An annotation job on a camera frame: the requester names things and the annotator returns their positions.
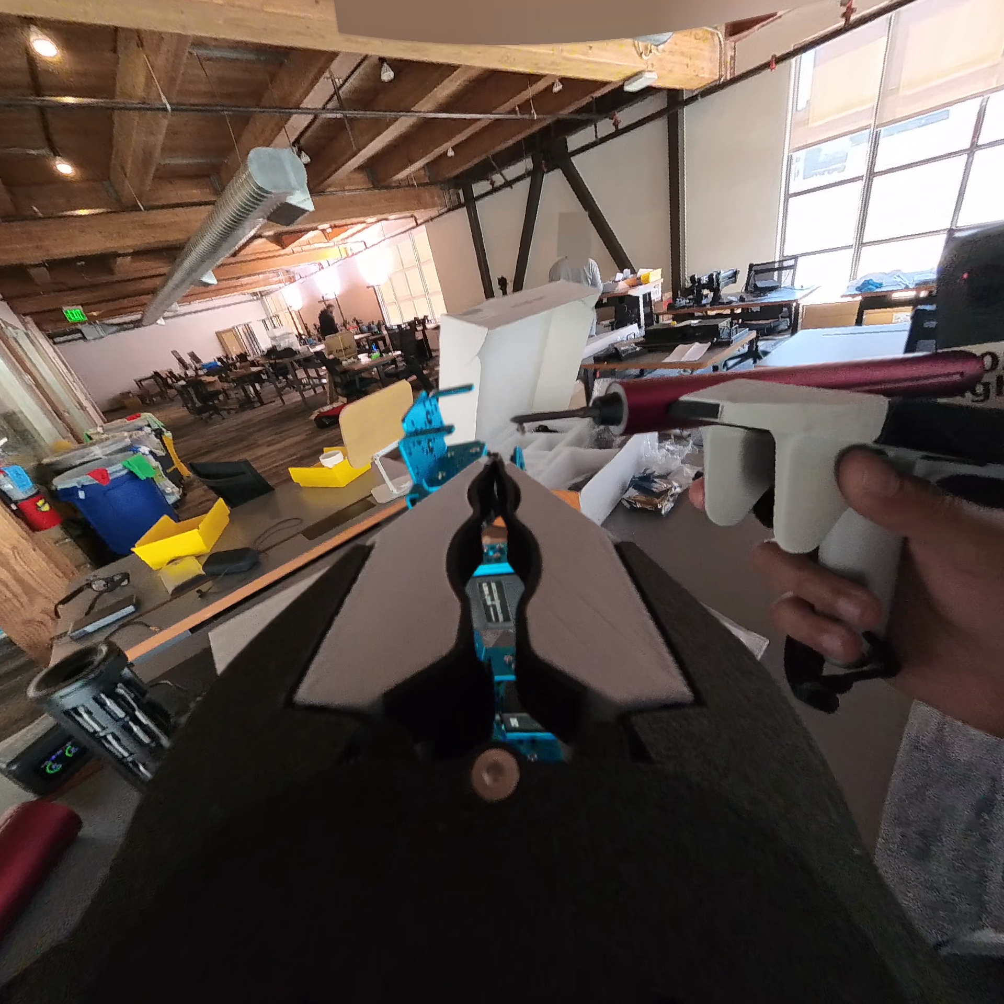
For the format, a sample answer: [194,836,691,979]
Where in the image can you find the white foam sheet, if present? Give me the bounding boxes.
[208,580,771,669]

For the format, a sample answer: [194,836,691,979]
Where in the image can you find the large grid window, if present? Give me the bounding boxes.
[780,97,1004,309]

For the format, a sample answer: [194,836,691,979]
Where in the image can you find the yellow plastic bin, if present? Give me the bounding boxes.
[288,458,372,489]
[131,497,232,571]

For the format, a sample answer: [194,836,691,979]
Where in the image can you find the black eyeglasses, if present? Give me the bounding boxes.
[54,572,132,618]

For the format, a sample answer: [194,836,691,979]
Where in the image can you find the person's right hand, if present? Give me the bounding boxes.
[689,447,1004,740]

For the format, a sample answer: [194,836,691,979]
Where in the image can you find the blue toy robot arm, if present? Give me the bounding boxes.
[400,383,571,767]

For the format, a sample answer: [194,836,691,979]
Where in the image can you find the red canister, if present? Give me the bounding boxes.
[14,489,61,532]

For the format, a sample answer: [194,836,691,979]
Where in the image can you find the black steel brace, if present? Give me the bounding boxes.
[458,136,638,301]

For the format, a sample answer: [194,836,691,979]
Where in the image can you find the white cardboard box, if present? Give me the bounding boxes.
[438,282,672,528]

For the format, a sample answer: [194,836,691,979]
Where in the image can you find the wooden panel on metal stand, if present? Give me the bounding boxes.
[338,380,415,504]

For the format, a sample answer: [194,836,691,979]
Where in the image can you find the white table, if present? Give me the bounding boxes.
[756,325,916,371]

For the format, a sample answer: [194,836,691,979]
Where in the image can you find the black equipment box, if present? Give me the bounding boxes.
[642,319,736,347]

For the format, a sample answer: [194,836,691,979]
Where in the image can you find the office desk with wooden edge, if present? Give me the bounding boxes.
[579,328,759,375]

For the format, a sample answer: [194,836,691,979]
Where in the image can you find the blue trash bin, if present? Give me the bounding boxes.
[52,461,179,558]

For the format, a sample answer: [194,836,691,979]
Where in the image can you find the grey phone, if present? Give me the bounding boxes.
[68,595,140,641]

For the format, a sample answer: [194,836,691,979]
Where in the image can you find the red electric screwdriver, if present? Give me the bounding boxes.
[511,350,986,435]

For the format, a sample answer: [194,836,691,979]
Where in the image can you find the dark red case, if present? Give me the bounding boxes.
[0,799,84,936]

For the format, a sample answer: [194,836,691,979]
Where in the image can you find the clear parts packet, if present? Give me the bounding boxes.
[622,469,685,516]

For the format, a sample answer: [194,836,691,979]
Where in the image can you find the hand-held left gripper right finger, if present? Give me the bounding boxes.
[496,458,697,756]

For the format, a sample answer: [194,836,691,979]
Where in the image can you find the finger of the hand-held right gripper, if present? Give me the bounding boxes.
[675,383,889,552]

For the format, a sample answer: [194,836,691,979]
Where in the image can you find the black device with green display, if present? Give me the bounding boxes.
[0,725,89,798]

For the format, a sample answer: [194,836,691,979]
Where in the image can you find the black screwdriver bit holder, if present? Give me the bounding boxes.
[27,642,171,790]

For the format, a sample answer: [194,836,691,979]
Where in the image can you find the grey desk with wooden edge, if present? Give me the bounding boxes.
[47,469,410,669]

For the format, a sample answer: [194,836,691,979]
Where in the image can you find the silver air duct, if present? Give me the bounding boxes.
[140,146,315,327]

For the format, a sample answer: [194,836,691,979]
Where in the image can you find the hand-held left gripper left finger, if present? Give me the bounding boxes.
[293,458,498,759]

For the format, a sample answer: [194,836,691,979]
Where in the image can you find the office desk with monitors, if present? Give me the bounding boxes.
[665,286,822,332]

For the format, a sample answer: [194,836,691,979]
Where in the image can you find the beige roller blinds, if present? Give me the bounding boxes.
[788,0,1004,155]

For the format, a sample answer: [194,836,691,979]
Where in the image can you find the black cable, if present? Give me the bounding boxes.
[254,516,316,560]

